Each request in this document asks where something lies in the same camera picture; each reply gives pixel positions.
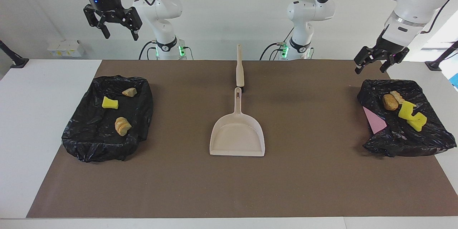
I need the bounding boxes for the beige plastic dustpan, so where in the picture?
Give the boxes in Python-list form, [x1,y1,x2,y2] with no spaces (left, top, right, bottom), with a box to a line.
[209,87,265,157]

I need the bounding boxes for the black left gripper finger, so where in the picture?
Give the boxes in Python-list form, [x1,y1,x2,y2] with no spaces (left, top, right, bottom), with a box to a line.
[354,46,378,75]
[380,47,410,73]

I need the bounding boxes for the black base cable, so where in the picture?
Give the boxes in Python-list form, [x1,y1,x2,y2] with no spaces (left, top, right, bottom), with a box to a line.
[260,42,287,60]
[139,40,158,60]

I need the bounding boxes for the pale yellow jagged chunk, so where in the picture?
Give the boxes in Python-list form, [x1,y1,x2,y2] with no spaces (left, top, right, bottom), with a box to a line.
[390,91,405,105]

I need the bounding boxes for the black stand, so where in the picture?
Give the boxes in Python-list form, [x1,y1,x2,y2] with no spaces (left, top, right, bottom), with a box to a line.
[0,39,30,69]
[425,40,458,71]

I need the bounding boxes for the brown nugget chunk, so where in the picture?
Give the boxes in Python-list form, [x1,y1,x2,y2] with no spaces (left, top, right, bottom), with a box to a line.
[382,94,399,111]

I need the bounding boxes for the notched yellow sponge piece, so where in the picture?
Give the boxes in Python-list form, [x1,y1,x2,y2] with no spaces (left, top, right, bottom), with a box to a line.
[407,112,428,132]

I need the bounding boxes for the large pale layered chunk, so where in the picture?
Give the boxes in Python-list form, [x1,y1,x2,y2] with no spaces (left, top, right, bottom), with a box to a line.
[114,117,132,137]

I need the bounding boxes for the brown table mat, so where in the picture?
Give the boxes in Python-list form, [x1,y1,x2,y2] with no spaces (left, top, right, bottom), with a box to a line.
[26,60,458,219]

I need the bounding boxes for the black trash bag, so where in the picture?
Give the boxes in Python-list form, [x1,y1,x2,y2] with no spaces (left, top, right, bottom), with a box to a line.
[357,79,457,157]
[61,75,154,163]

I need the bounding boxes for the beige brush black bristles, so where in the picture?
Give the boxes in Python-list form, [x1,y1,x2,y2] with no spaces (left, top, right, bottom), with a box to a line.
[235,44,245,88]

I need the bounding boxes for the pink bin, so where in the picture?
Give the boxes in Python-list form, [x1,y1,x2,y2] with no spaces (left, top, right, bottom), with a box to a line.
[363,106,388,135]

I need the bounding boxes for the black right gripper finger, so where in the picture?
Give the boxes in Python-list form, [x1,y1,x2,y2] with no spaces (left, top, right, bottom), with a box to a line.
[125,7,143,41]
[83,4,111,39]

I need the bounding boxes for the white cardboard box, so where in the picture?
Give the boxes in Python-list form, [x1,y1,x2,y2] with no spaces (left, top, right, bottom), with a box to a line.
[47,39,85,58]

